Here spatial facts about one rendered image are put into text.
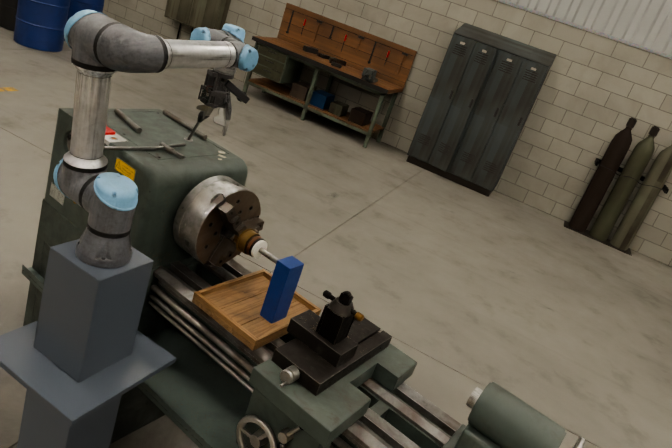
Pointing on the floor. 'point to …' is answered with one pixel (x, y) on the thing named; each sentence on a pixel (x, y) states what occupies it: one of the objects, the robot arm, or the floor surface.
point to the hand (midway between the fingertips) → (215, 128)
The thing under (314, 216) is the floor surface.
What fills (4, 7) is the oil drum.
